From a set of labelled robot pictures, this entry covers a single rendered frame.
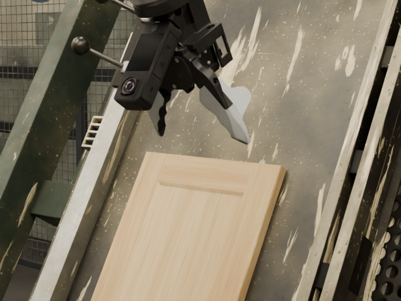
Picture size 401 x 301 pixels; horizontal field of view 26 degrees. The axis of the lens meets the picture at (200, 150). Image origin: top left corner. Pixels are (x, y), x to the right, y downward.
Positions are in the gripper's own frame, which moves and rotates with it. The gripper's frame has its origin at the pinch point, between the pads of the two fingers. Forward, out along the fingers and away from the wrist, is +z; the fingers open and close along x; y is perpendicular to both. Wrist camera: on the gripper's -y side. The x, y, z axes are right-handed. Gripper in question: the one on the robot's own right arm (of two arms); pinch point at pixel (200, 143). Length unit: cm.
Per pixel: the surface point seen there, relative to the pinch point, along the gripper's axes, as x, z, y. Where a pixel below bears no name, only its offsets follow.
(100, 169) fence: 50, 23, 20
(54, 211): 67, 33, 17
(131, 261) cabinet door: 36, 34, 8
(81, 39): 57, 2, 33
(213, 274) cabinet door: 17.7, 33.5, 9.4
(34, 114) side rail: 75, 17, 27
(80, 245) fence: 50, 33, 9
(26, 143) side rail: 74, 21, 22
